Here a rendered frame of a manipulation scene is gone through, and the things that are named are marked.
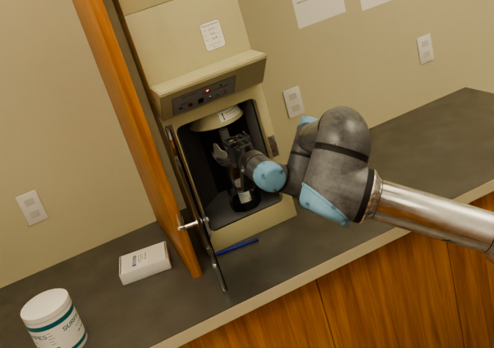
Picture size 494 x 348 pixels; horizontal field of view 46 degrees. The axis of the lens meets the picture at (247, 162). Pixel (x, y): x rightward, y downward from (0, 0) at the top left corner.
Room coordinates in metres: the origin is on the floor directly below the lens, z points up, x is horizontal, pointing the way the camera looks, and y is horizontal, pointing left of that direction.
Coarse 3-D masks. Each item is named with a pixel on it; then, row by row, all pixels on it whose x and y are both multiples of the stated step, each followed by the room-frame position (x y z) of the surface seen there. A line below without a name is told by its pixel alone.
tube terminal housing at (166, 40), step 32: (192, 0) 1.67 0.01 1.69; (224, 0) 1.69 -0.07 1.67; (128, 32) 1.64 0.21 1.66; (160, 32) 1.64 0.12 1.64; (192, 32) 1.66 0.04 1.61; (224, 32) 1.68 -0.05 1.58; (160, 64) 1.63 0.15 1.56; (192, 64) 1.65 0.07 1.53; (256, 96) 1.69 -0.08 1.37; (160, 128) 1.67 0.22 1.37; (256, 224) 1.66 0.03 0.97
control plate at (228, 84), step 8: (224, 80) 1.58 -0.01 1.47; (232, 80) 1.60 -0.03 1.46; (200, 88) 1.56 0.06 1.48; (208, 88) 1.57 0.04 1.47; (216, 88) 1.59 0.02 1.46; (224, 88) 1.61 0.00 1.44; (232, 88) 1.63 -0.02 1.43; (184, 96) 1.55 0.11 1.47; (192, 96) 1.57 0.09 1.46; (200, 96) 1.58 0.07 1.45; (208, 96) 1.60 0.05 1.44; (216, 96) 1.62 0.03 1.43; (176, 104) 1.56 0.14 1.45; (184, 104) 1.58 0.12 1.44; (200, 104) 1.61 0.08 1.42; (176, 112) 1.59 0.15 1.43
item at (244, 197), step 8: (224, 168) 1.68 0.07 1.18; (232, 168) 1.67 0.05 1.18; (224, 176) 1.69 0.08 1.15; (232, 176) 1.67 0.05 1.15; (232, 184) 1.67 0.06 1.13; (232, 192) 1.68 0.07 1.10; (240, 192) 1.67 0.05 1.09; (248, 192) 1.67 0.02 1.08; (256, 192) 1.69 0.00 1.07; (232, 200) 1.69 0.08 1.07; (240, 200) 1.67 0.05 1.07; (248, 200) 1.67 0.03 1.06
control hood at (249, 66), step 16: (224, 64) 1.61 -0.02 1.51; (240, 64) 1.57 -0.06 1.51; (256, 64) 1.59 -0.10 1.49; (176, 80) 1.59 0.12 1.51; (192, 80) 1.54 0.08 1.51; (208, 80) 1.55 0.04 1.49; (240, 80) 1.62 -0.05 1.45; (256, 80) 1.65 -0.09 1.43; (160, 96) 1.51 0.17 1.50; (176, 96) 1.54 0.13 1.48; (224, 96) 1.64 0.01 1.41; (160, 112) 1.57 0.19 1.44
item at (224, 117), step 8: (216, 112) 1.69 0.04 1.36; (224, 112) 1.69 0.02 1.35; (232, 112) 1.70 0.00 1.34; (240, 112) 1.73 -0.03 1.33; (200, 120) 1.70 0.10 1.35; (208, 120) 1.69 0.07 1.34; (216, 120) 1.68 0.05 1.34; (224, 120) 1.68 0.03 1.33; (232, 120) 1.69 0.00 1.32; (192, 128) 1.72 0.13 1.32; (200, 128) 1.69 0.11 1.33; (208, 128) 1.68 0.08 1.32; (216, 128) 1.67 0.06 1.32
